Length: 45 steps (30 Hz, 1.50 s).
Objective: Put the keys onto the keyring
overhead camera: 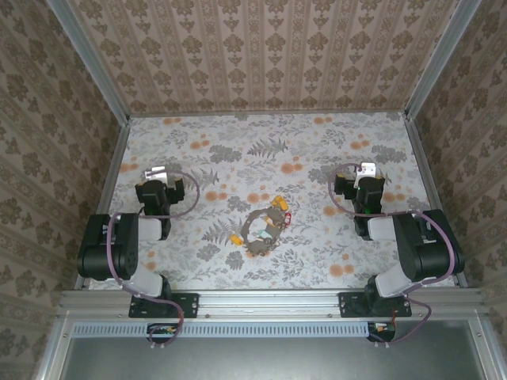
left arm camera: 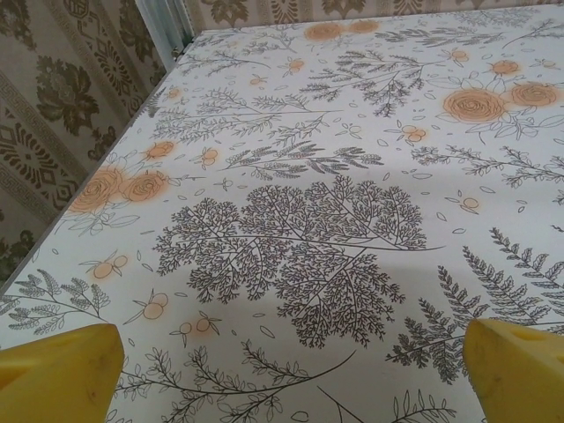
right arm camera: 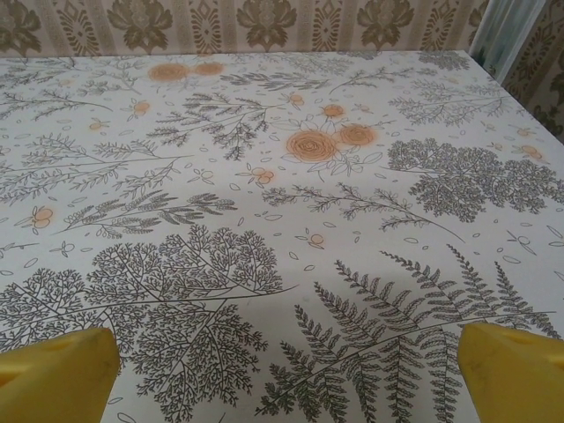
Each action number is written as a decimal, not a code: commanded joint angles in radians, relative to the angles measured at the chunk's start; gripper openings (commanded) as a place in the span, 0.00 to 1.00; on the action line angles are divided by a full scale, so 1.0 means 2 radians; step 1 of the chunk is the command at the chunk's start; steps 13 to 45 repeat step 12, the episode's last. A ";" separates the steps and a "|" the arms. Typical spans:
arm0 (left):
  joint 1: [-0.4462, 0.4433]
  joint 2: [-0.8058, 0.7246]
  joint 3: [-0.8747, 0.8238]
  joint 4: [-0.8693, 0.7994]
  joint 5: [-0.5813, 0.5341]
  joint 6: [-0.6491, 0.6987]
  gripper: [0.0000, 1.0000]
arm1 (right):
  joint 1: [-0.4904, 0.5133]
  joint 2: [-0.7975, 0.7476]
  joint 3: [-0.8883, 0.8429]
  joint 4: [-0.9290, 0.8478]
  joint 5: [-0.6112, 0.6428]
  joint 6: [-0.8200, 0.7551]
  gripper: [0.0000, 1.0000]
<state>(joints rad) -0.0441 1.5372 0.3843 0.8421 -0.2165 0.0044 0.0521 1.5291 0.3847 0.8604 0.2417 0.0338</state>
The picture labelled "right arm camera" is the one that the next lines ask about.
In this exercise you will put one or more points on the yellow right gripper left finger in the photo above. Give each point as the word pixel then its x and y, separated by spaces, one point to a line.
pixel 53 379

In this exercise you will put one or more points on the aluminium frame post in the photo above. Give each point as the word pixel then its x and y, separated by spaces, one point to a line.
pixel 500 31

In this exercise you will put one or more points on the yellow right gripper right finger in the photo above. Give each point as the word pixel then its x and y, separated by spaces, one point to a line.
pixel 515 379

